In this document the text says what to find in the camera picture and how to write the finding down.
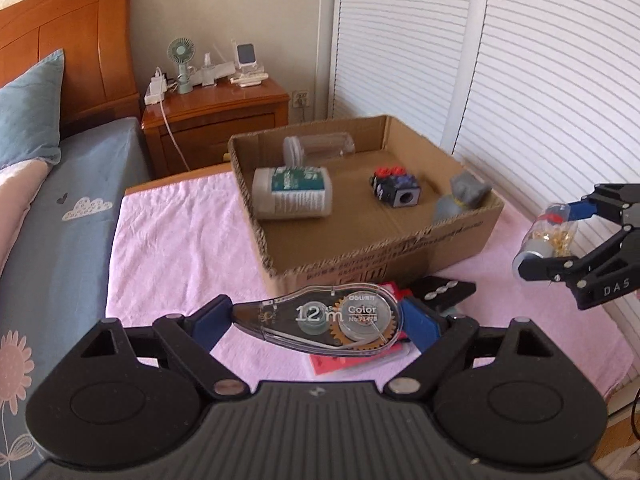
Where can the black flat plate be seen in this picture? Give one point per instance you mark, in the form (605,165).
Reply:
(445,287)

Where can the white power strip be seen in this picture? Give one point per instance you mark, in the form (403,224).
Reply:
(156,90)

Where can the blue bedsheet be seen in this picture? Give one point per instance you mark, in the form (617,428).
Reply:
(75,260)

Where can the clear plastic jar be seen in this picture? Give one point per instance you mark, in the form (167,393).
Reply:
(320,146)

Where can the white cotton swab container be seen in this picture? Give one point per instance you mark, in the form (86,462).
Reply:
(295,192)

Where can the pink floral quilt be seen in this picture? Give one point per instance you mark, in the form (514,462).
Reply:
(15,195)

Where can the white louvered closet door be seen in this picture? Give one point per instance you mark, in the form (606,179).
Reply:
(400,35)
(560,85)

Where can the grey elephant toy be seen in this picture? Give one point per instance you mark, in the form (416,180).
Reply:
(465,192)

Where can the white flat box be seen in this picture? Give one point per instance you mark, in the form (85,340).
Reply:
(215,74)

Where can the white device on stand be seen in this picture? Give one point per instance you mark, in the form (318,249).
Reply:
(246,55)

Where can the capsule bottle with silver cap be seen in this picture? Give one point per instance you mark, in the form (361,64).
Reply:
(550,235)

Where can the wooden bed headboard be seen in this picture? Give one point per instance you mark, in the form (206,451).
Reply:
(75,25)

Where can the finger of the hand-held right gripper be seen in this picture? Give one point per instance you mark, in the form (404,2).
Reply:
(585,209)
(542,269)

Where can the small spray bottle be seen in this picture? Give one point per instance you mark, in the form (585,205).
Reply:
(208,67)

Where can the clear correction tape dispenser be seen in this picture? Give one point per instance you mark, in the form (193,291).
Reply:
(325,315)

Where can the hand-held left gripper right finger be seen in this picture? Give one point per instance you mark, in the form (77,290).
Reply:
(421,325)

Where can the wooden nightstand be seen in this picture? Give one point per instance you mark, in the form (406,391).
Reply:
(215,125)

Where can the white remote control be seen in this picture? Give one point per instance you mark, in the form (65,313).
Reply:
(249,81)

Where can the wall power outlet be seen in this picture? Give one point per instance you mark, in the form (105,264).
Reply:
(300,99)

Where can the pink cloth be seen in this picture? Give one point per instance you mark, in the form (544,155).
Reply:
(175,240)

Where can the black fidget cube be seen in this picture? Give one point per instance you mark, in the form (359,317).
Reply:
(400,190)

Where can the large blue pillow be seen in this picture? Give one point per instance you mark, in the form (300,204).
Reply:
(25,110)

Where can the green desk fan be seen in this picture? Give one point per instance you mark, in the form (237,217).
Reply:
(181,52)

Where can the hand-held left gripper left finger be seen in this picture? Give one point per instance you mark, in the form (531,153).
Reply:
(215,321)

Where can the brown cardboard box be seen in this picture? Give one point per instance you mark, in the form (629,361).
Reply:
(350,225)

